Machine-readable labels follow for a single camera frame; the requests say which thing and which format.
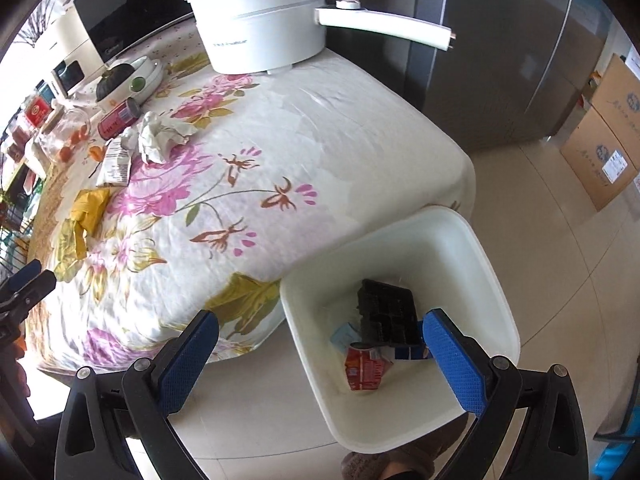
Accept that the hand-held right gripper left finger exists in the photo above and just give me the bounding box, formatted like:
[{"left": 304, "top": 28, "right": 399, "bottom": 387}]
[{"left": 54, "top": 309, "right": 221, "bottom": 480}]

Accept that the floral tablecloth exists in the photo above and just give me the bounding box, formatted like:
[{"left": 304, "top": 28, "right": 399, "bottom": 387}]
[{"left": 25, "top": 25, "right": 476, "bottom": 376}]

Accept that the cream air fryer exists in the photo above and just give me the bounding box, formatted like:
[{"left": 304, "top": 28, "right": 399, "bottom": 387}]
[{"left": 37, "top": 10, "right": 108, "bottom": 98}]

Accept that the white snack packet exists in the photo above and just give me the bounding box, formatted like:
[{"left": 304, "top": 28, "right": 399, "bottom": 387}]
[{"left": 96, "top": 140, "right": 132, "bottom": 187}]

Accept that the black microwave oven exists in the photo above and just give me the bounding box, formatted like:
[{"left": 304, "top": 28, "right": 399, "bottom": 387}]
[{"left": 72, "top": 0, "right": 266, "bottom": 63}]

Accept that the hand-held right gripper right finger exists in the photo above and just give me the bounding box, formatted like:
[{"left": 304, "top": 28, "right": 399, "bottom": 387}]
[{"left": 422, "top": 308, "right": 591, "bottom": 480}]

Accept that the grey refrigerator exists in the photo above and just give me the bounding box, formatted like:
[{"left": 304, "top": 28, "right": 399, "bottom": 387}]
[{"left": 330, "top": 0, "right": 613, "bottom": 153}]

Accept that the red cartoon snack cup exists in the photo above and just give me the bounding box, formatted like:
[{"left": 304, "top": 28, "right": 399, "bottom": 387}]
[{"left": 345, "top": 341, "right": 393, "bottom": 395}]

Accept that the white tissue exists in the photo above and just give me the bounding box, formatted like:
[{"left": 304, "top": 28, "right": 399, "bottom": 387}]
[{"left": 119, "top": 110, "right": 198, "bottom": 163}]

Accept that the blue drink carton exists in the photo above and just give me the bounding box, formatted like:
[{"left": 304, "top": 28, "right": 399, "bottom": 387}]
[{"left": 392, "top": 342, "right": 433, "bottom": 361}]

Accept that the grey milk carton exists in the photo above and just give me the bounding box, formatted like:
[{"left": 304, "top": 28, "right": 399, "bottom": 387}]
[{"left": 330, "top": 324, "right": 361, "bottom": 348}]

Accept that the black plastic tray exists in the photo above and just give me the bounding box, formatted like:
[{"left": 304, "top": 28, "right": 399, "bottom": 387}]
[{"left": 356, "top": 278, "right": 420, "bottom": 348}]

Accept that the white plastic bin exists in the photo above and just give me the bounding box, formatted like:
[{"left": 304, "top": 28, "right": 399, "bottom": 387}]
[{"left": 280, "top": 205, "right": 521, "bottom": 453}]

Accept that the black wire rack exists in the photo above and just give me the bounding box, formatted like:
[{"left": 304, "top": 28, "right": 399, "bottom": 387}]
[{"left": 0, "top": 125, "right": 41, "bottom": 271}]

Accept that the dark green squash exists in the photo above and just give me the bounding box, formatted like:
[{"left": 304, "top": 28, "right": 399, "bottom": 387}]
[{"left": 96, "top": 64, "right": 133, "bottom": 101}]

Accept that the red label jar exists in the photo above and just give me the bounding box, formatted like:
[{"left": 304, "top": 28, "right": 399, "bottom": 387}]
[{"left": 22, "top": 97, "right": 53, "bottom": 131}]

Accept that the yellow wrapper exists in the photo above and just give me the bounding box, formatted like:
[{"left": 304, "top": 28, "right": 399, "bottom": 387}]
[{"left": 69, "top": 187, "right": 113, "bottom": 261}]

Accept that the red drink can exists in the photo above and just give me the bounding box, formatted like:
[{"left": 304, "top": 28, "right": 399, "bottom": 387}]
[{"left": 97, "top": 99, "right": 141, "bottom": 140}]

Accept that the white ceramic bowl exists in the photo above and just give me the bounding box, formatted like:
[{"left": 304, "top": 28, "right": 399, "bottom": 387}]
[{"left": 95, "top": 56, "right": 163, "bottom": 111}]

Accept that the white electric cooking pot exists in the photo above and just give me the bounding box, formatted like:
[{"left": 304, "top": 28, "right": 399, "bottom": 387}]
[{"left": 186, "top": 0, "right": 457, "bottom": 76}]

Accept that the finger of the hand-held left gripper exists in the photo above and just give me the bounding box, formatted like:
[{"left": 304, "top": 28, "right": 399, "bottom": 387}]
[
  {"left": 0, "top": 259, "right": 43, "bottom": 295},
  {"left": 0, "top": 270, "right": 57, "bottom": 321}
]

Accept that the glass jar with cork lid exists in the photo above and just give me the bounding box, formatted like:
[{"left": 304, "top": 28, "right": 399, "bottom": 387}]
[{"left": 32, "top": 107, "right": 93, "bottom": 163}]

